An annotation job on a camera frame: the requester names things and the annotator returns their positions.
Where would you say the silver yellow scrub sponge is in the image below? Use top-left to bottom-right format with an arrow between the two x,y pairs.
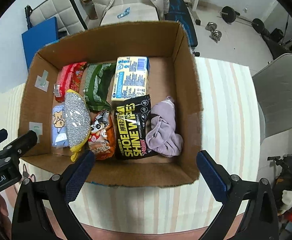
64,89 -> 91,162

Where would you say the orange snack bag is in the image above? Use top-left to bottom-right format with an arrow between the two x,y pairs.
88,109 -> 116,160

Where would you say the chrome dumbbell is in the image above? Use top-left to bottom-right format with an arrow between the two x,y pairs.
205,22 -> 222,43

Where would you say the printed cardboard box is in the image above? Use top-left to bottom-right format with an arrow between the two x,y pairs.
18,21 -> 203,187

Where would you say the beige seat cushion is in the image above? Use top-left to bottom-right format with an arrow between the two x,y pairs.
100,3 -> 159,26

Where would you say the red snack bag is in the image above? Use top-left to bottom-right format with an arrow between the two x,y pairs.
54,62 -> 87,103

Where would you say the black shoe wipes pack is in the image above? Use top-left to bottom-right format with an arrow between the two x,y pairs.
114,94 -> 157,161

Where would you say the blue panel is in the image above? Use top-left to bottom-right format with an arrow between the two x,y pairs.
21,17 -> 58,69

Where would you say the blue weight bench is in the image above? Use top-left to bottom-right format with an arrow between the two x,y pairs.
165,0 -> 200,57

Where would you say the grey chair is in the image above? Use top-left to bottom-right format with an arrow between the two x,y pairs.
253,53 -> 292,142

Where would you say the green snack bag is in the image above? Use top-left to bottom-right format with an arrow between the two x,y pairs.
83,62 -> 116,112

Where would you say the lilac cloth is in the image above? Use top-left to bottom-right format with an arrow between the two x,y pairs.
146,96 -> 183,158

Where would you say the barbell on floor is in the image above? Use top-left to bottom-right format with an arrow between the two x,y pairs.
220,6 -> 270,36

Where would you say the light blue tissue pack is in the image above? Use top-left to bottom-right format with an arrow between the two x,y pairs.
51,104 -> 69,148

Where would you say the white padded chair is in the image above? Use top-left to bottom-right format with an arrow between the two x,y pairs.
29,0 -> 88,35

